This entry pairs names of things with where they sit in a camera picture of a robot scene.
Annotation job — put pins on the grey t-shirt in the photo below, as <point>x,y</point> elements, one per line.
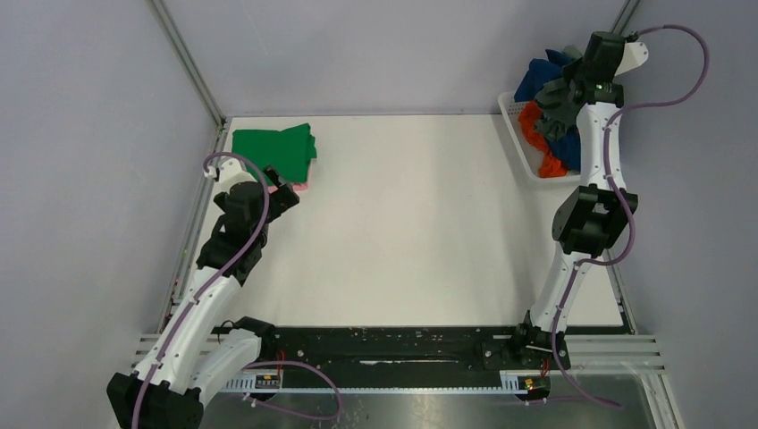
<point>559,102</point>

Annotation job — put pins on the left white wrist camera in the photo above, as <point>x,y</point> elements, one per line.
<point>228,174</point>

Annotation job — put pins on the blue t-shirt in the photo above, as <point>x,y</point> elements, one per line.
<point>540,71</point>

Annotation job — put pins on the folded green t-shirt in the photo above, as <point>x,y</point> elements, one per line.
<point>290,151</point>

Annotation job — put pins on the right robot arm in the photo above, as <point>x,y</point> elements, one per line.
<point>588,222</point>

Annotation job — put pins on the folded pink t-shirt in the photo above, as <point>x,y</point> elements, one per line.
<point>296,187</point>

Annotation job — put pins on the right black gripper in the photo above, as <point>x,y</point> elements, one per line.
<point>568,71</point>

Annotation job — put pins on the white plastic basket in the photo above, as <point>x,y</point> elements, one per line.
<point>529,156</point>

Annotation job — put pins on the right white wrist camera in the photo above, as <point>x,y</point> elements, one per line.
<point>635,54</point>

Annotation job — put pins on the white slotted cable duct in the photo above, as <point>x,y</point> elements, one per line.
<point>505,383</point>

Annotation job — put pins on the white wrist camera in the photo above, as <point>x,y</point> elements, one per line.
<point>635,54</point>
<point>228,174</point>

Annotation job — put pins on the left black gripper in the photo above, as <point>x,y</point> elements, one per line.
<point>282,198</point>

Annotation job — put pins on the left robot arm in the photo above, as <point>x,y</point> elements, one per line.
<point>172,385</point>

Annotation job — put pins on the orange t-shirt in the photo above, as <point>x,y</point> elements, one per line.
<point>551,166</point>

